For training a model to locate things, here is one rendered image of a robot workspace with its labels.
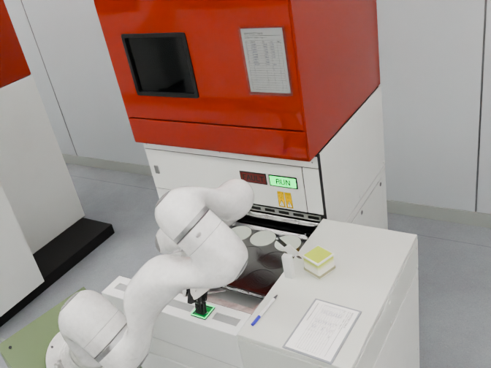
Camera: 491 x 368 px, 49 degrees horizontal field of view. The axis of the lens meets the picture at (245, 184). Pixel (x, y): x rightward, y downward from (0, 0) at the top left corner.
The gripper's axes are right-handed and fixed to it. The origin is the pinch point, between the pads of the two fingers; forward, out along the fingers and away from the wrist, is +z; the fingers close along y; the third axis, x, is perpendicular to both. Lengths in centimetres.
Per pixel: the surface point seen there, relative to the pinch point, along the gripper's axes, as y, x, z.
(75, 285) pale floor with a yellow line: -88, -176, 82
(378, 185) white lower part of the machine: -120, 16, -3
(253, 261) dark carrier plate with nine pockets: -34.7, -2.2, 1.1
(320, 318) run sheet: -9.8, 35.4, -0.6
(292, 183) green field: -54, 5, -23
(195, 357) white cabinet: 0.2, -4.1, 19.5
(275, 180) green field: -54, -3, -24
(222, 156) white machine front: -53, -25, -31
